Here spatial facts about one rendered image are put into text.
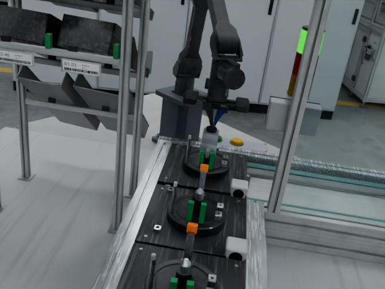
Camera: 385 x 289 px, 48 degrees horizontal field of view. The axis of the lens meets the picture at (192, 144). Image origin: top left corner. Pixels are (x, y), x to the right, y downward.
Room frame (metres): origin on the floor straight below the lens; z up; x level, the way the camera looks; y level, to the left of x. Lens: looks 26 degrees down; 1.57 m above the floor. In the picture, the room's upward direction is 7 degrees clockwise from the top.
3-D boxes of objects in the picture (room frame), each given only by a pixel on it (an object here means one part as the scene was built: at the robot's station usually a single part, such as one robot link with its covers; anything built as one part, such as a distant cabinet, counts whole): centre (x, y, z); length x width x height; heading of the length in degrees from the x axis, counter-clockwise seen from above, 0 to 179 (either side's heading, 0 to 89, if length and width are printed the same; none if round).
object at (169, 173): (1.11, -0.05, 0.96); 0.24 x 0.24 x 0.02; 86
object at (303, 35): (0.98, -0.23, 1.38); 0.05 x 0.05 x 0.05
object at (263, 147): (1.32, -0.15, 0.93); 0.21 x 0.07 x 0.06; 86
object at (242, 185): (1.00, -0.14, 0.97); 0.05 x 0.05 x 0.04; 86
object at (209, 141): (1.10, -0.05, 1.06); 0.08 x 0.04 x 0.07; 176
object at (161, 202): (0.85, -0.03, 1.01); 0.24 x 0.24 x 0.13; 86
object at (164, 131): (1.47, 0.05, 0.96); 0.15 x 0.15 x 0.20; 51
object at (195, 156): (1.11, -0.05, 0.98); 0.14 x 0.14 x 0.02
